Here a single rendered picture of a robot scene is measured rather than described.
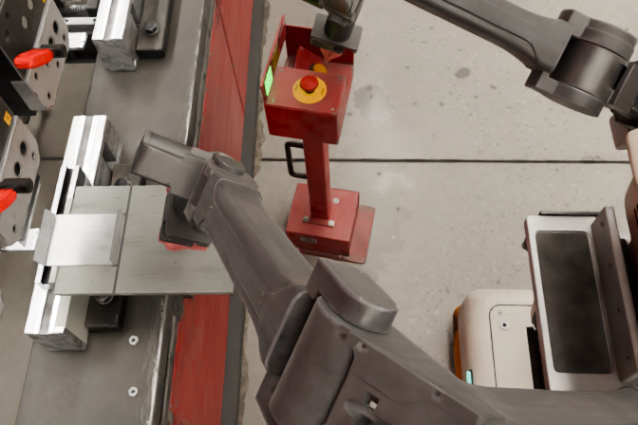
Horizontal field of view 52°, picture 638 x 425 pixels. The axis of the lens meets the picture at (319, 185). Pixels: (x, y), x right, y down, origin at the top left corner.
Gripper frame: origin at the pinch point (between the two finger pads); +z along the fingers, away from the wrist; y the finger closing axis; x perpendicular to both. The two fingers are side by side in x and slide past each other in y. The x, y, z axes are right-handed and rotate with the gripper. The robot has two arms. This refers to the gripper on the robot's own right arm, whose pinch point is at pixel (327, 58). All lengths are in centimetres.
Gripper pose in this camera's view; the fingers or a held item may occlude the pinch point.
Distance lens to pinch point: 146.3
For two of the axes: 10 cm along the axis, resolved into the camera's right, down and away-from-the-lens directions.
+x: -2.1, 8.6, -4.7
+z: -2.2, 4.3, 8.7
